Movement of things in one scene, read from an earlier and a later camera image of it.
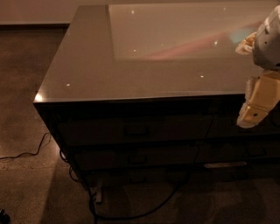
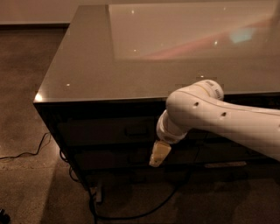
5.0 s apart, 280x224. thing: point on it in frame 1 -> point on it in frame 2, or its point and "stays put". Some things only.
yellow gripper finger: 262,94 -> 168,134
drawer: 137,178 stays put
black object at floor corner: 4,219 stays put
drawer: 238,152 stays put
